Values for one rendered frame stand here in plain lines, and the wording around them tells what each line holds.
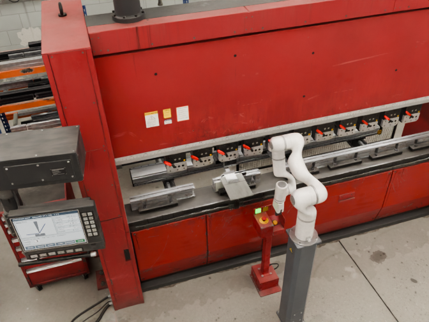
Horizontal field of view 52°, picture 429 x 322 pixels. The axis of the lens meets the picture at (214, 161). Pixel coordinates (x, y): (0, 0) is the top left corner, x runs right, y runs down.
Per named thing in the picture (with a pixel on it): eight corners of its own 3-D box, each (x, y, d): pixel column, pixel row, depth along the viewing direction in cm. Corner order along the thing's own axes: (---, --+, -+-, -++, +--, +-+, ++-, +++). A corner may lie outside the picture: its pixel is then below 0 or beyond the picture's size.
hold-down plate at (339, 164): (330, 170, 366) (330, 167, 365) (327, 166, 370) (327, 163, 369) (361, 163, 373) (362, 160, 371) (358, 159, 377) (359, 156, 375)
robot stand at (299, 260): (305, 324, 353) (322, 241, 290) (285, 331, 348) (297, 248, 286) (295, 305, 366) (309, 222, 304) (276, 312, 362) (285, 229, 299)
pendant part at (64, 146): (20, 275, 262) (-33, 164, 209) (27, 243, 281) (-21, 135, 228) (106, 262, 268) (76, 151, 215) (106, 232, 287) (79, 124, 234)
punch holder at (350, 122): (338, 137, 352) (341, 120, 341) (332, 131, 358) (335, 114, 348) (354, 134, 355) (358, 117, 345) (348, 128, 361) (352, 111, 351)
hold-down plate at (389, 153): (371, 160, 375) (372, 158, 373) (368, 157, 379) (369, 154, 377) (401, 154, 382) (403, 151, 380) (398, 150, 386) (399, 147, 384)
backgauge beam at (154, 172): (133, 188, 354) (131, 177, 347) (130, 177, 364) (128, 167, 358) (381, 134, 404) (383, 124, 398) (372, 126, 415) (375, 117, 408)
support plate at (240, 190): (230, 200, 324) (230, 200, 323) (219, 178, 344) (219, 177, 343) (253, 195, 328) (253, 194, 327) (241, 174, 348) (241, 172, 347)
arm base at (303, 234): (323, 241, 290) (327, 222, 278) (297, 249, 286) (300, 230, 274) (309, 222, 304) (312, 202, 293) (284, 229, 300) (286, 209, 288)
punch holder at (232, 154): (219, 162, 330) (219, 145, 319) (216, 156, 336) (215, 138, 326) (238, 158, 333) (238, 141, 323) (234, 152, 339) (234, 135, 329)
